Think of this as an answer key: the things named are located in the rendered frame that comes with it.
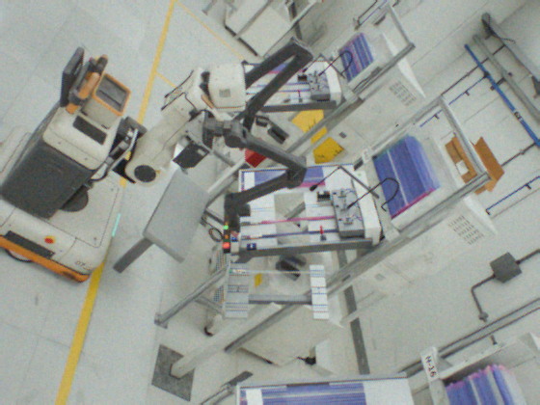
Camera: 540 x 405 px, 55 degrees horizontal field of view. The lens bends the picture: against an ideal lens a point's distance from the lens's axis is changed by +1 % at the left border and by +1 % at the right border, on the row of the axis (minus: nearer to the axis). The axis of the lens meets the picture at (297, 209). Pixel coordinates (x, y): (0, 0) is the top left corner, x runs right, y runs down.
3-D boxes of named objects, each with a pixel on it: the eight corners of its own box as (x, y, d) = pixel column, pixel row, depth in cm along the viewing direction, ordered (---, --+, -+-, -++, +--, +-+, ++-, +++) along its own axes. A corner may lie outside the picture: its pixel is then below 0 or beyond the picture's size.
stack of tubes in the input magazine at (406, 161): (391, 218, 265) (433, 188, 254) (372, 159, 303) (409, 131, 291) (405, 229, 271) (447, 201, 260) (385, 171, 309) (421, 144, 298)
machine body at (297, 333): (200, 335, 314) (269, 284, 288) (205, 252, 366) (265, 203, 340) (275, 370, 348) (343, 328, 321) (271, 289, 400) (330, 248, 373)
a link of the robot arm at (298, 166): (313, 157, 242) (314, 172, 235) (297, 174, 250) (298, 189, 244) (230, 116, 221) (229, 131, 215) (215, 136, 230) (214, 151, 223)
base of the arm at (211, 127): (204, 111, 221) (202, 125, 211) (223, 113, 222) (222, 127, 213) (203, 128, 226) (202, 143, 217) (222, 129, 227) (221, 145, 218)
